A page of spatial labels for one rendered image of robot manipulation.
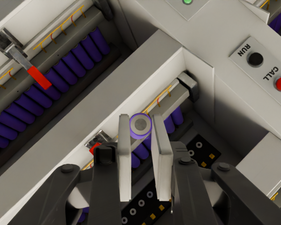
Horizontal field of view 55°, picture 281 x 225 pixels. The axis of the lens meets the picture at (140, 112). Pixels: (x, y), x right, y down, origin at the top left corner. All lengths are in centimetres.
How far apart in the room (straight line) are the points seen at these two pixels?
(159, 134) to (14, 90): 32
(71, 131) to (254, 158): 22
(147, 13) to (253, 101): 17
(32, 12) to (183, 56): 22
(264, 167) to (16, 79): 36
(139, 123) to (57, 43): 27
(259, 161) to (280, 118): 6
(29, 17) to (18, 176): 21
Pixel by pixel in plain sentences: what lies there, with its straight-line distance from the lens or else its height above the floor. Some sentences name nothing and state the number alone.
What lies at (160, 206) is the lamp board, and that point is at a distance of 48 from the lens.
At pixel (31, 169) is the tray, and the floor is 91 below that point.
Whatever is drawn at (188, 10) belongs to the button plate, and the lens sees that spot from 37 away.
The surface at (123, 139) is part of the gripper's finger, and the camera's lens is 16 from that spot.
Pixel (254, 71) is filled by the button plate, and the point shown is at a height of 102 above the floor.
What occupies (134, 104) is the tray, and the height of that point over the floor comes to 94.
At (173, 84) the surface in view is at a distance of 38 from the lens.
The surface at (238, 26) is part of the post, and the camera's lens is 38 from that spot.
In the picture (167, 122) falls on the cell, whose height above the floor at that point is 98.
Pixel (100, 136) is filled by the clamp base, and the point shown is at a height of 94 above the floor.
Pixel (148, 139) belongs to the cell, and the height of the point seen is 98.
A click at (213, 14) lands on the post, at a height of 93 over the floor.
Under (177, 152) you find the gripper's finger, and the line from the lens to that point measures 16.
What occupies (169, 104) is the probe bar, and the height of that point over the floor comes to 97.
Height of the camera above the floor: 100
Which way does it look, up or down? 9 degrees down
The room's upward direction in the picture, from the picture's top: 135 degrees clockwise
